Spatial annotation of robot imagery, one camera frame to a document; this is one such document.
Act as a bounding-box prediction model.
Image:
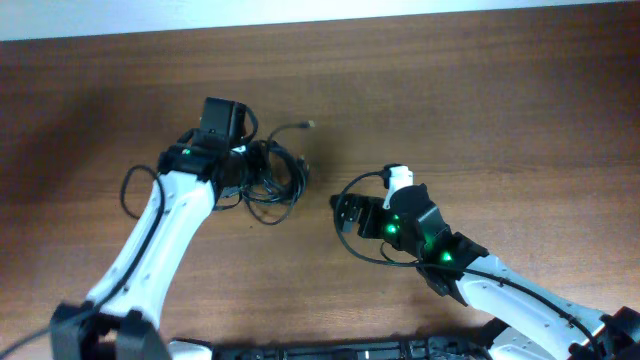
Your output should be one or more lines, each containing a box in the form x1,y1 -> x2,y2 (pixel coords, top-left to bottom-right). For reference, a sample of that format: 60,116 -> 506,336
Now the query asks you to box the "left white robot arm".
50,98 -> 257,359

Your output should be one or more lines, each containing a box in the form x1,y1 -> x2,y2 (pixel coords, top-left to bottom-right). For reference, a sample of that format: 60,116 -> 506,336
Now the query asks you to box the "black usb cable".
214,120 -> 317,226

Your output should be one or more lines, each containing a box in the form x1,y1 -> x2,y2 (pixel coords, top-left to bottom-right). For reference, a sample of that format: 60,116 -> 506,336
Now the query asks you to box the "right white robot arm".
330,185 -> 639,359

